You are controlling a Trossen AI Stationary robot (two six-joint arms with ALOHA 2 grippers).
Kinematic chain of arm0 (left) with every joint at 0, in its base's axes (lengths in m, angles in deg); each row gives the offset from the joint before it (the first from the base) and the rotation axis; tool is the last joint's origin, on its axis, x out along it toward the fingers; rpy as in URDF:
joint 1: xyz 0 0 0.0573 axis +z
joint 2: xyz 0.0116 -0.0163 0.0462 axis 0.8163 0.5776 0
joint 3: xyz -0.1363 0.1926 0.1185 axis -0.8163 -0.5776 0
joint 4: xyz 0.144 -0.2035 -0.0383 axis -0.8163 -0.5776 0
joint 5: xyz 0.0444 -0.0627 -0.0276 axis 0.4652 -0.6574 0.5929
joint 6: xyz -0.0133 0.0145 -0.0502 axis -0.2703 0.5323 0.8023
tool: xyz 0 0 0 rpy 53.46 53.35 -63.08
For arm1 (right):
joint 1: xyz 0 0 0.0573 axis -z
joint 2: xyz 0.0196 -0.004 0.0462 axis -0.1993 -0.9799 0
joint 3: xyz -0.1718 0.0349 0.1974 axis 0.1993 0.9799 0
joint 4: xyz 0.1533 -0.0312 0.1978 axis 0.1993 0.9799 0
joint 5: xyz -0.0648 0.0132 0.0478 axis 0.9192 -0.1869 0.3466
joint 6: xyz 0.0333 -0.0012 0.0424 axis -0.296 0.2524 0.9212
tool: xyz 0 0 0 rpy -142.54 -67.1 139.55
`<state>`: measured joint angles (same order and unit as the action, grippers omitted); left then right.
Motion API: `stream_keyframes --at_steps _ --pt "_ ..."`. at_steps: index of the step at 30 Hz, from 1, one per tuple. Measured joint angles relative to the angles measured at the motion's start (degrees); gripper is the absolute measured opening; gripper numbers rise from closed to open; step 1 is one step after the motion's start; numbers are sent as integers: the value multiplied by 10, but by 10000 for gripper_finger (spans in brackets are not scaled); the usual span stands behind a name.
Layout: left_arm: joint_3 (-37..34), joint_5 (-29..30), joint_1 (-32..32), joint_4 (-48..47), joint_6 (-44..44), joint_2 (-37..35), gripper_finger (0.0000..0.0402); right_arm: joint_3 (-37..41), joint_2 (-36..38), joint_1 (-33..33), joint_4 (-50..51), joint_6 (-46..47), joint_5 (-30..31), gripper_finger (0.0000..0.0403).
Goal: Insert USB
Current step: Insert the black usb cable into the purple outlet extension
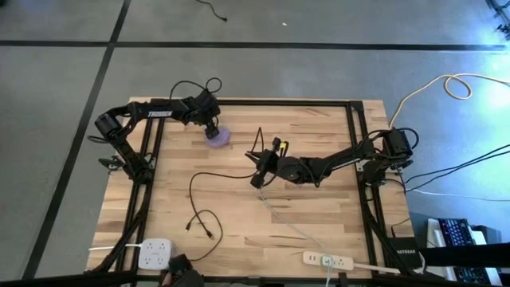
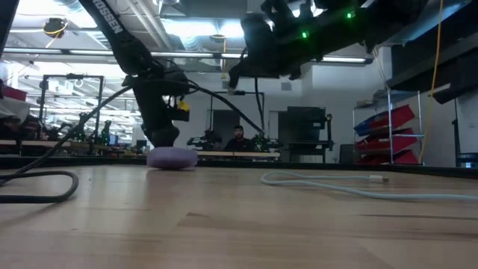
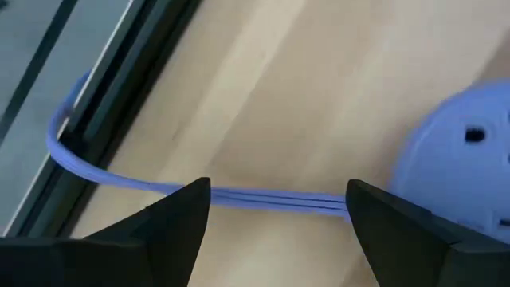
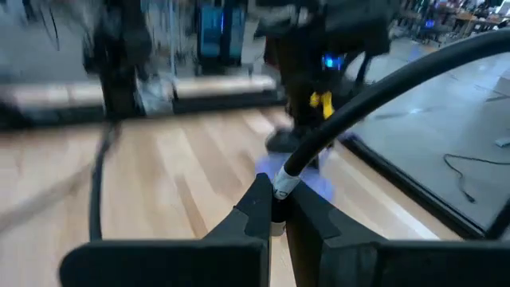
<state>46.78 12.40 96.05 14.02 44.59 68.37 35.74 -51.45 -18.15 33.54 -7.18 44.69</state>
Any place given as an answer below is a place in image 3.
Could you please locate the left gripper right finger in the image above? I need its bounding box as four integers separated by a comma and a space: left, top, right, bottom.
345, 179, 510, 287

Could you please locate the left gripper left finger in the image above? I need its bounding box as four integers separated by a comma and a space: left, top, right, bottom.
0, 177, 211, 287

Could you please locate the purple round power hub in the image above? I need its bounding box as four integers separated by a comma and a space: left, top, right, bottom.
388, 78, 510, 245

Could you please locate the purple hub cord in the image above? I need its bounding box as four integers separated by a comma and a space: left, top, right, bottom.
46, 71, 352, 218

